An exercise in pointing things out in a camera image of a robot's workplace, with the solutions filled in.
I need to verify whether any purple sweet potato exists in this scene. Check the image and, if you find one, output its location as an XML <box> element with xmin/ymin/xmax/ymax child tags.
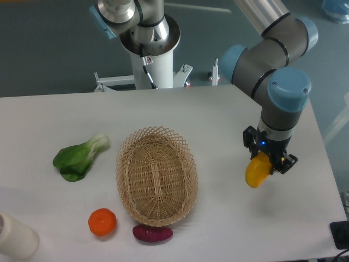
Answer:
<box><xmin>133</xmin><ymin>224</ymin><xmax>173</xmax><ymax>243</ymax></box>

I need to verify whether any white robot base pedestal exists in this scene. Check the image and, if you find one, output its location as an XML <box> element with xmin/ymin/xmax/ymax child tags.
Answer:
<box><xmin>94</xmin><ymin>14</ymin><xmax>193</xmax><ymax>92</ymax></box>

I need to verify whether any blue object in corner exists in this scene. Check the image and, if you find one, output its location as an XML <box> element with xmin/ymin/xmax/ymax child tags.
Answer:
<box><xmin>322</xmin><ymin>0</ymin><xmax>348</xmax><ymax>24</ymax></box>

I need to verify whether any woven wicker basket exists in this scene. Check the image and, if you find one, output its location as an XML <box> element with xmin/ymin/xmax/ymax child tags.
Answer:
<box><xmin>116</xmin><ymin>127</ymin><xmax>198</xmax><ymax>227</ymax></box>

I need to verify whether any orange tangerine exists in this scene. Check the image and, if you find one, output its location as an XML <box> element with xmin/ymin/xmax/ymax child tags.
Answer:
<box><xmin>88</xmin><ymin>208</ymin><xmax>117</xmax><ymax>237</ymax></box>

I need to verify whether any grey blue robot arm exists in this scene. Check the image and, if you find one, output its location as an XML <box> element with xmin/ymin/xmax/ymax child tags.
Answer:
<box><xmin>90</xmin><ymin>1</ymin><xmax>318</xmax><ymax>174</ymax></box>

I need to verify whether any black device at edge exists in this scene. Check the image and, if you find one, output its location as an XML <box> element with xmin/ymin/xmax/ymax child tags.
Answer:
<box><xmin>329</xmin><ymin>221</ymin><xmax>348</xmax><ymax>249</ymax></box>

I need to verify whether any white cylindrical bottle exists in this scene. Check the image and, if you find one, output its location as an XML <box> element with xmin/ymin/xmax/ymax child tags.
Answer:
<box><xmin>1</xmin><ymin>211</ymin><xmax>39</xmax><ymax>260</ymax></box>

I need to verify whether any green bok choy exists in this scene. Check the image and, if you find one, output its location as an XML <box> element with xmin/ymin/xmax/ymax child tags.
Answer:
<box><xmin>52</xmin><ymin>133</ymin><xmax>110</xmax><ymax>182</ymax></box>

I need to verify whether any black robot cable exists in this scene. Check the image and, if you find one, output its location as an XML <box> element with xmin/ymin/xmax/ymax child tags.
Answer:
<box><xmin>139</xmin><ymin>43</ymin><xmax>159</xmax><ymax>90</ymax></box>

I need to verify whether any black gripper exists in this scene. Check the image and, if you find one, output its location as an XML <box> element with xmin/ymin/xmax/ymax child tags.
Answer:
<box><xmin>243</xmin><ymin>126</ymin><xmax>298</xmax><ymax>174</ymax></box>

